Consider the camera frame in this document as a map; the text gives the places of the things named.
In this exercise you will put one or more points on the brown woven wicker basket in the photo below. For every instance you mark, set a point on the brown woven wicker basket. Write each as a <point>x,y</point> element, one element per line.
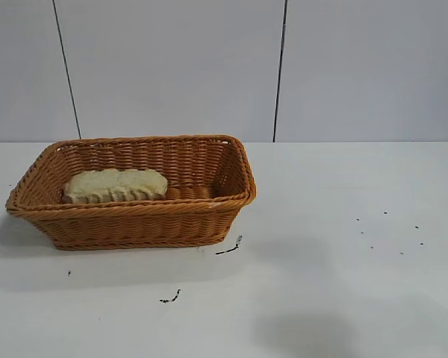
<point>134,223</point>

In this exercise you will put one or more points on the long striped bread loaf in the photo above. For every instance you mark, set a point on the long striped bread loaf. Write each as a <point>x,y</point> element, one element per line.
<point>115,184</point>

